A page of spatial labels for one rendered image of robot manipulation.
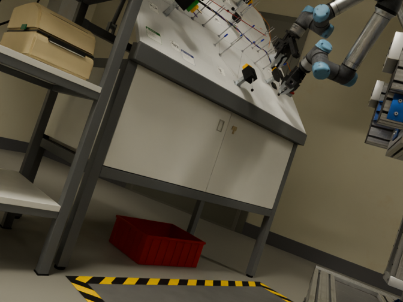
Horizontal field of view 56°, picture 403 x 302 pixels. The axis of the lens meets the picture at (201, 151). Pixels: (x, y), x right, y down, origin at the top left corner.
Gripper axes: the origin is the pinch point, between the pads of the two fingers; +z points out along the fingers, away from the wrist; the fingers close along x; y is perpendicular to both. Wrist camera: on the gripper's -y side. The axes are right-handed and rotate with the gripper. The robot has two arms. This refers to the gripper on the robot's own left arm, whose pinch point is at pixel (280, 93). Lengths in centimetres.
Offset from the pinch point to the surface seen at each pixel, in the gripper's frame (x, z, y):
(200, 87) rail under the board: 31, -13, -52
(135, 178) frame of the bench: 28, 11, -91
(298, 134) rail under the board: -22.3, 11.5, -3.3
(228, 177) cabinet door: -4, 21, -50
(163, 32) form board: 56, -22, -50
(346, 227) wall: -132, 113, 68
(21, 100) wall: 189, 234, 34
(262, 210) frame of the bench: -33, 40, -38
